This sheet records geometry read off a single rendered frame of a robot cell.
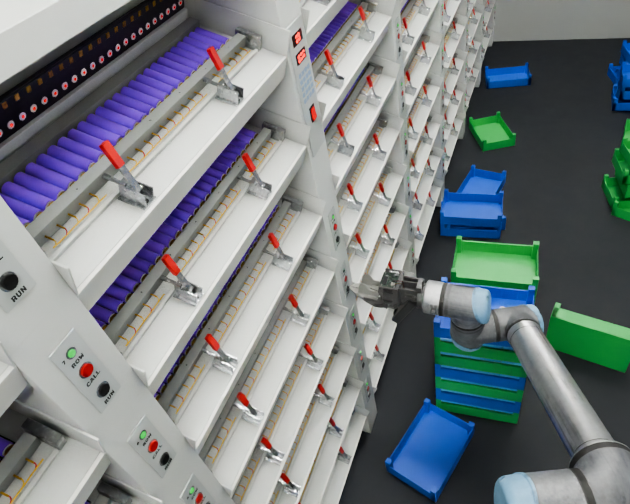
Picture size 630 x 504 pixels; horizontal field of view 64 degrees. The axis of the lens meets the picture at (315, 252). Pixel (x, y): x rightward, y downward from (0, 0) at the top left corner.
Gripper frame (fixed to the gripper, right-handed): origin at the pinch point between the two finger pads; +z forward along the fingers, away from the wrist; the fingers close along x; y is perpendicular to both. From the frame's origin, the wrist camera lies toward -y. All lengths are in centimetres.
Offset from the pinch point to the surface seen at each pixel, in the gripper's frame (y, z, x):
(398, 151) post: 3, 4, -65
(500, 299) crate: -32, -38, -32
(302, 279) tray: 14.4, 9.0, 11.2
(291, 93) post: 63, 4, 4
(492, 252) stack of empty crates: -40, -32, -63
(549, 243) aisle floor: -81, -55, -115
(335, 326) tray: -7.1, 4.1, 8.9
